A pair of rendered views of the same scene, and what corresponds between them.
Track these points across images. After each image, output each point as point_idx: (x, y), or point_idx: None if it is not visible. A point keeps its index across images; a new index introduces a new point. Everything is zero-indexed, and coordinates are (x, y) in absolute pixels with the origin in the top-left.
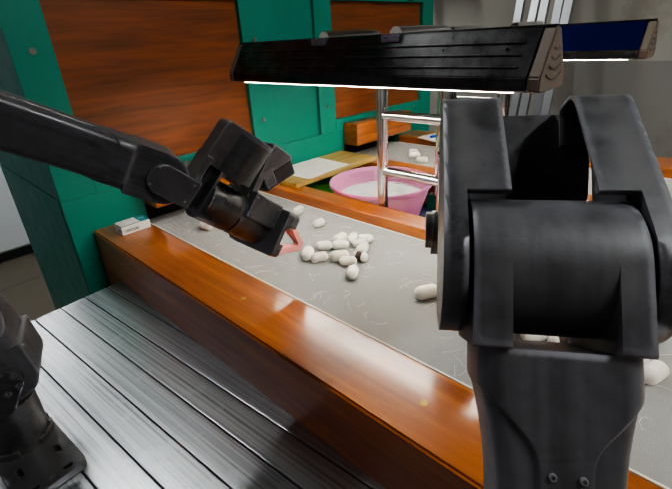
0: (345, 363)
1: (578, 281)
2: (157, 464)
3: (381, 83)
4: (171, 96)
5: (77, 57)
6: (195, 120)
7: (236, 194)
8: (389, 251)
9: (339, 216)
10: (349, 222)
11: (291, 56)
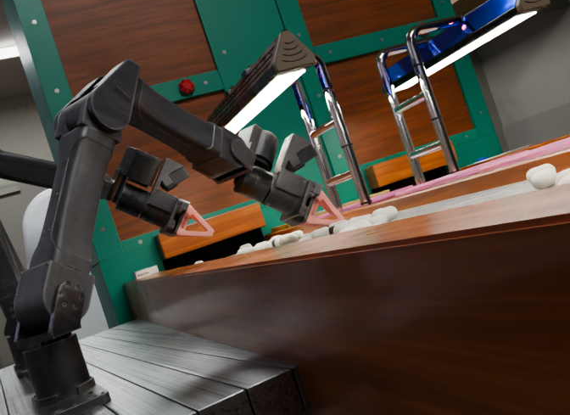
0: (182, 270)
1: (75, 111)
2: (87, 356)
3: (242, 103)
4: None
5: None
6: (201, 188)
7: (142, 191)
8: (307, 237)
9: (304, 234)
10: (306, 234)
11: (220, 110)
